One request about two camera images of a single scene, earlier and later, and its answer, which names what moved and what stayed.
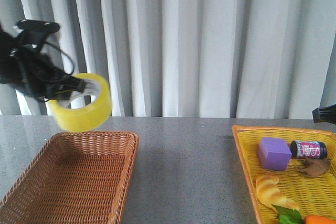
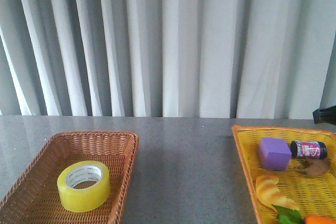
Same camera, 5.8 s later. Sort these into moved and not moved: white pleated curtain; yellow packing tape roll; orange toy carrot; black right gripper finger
Moved: yellow packing tape roll
Not moved: black right gripper finger; white pleated curtain; orange toy carrot
